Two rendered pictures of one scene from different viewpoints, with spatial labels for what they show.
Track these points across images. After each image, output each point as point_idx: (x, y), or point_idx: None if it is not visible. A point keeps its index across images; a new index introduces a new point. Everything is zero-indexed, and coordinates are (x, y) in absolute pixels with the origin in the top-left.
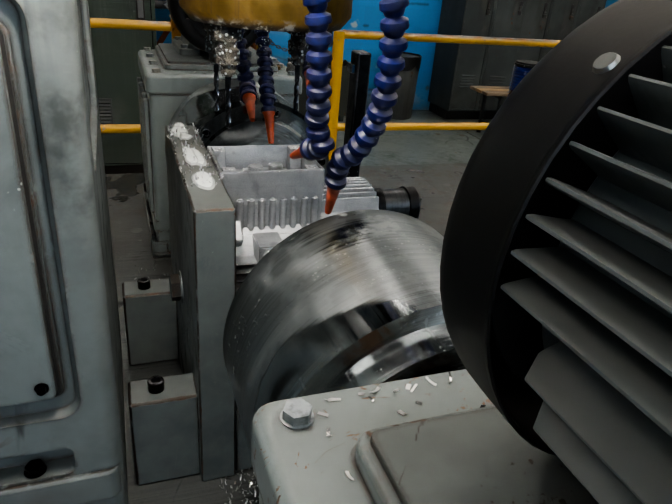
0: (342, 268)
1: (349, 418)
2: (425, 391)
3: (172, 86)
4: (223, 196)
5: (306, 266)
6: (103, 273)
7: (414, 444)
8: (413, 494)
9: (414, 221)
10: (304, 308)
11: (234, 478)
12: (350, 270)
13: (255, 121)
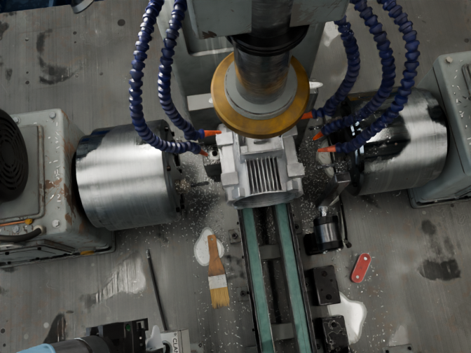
0: (123, 139)
1: (50, 126)
2: (55, 145)
3: (439, 75)
4: (201, 106)
5: (135, 132)
6: (178, 75)
7: (31, 132)
8: (20, 129)
9: (156, 175)
10: (117, 130)
11: (202, 157)
12: (120, 141)
13: (351, 130)
